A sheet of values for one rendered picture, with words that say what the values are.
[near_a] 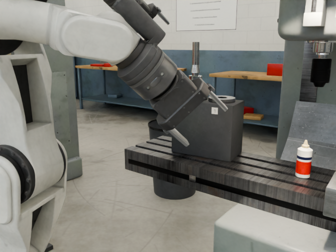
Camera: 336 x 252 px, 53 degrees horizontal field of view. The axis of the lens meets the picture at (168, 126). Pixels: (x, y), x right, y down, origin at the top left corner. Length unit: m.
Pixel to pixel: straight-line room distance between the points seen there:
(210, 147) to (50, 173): 0.53
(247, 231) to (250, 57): 4.84
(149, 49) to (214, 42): 5.35
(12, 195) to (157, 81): 0.42
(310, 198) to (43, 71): 0.73
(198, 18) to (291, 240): 5.44
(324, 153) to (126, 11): 0.93
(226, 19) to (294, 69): 4.50
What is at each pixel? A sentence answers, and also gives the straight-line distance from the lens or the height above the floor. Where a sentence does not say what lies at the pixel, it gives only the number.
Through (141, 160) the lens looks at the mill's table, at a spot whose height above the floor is 0.90.
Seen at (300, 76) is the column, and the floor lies 1.18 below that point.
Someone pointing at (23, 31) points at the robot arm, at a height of 1.32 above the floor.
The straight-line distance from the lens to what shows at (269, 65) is 4.90.
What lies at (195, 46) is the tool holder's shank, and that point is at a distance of 1.16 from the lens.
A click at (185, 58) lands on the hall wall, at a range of 6.22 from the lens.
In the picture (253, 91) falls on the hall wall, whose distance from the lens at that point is 5.63.
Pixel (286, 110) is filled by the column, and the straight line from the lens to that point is 1.42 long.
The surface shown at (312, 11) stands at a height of 1.37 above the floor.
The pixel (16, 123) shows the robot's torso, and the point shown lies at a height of 1.13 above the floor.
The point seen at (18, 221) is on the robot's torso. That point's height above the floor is 0.92.
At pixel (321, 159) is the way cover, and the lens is 1.30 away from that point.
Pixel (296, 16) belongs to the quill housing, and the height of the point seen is 1.37.
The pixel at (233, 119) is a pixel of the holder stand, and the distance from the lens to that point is 1.08.
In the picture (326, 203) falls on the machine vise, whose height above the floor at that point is 0.96.
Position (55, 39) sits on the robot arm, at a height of 1.31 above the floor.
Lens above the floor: 1.30
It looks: 14 degrees down
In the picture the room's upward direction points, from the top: straight up
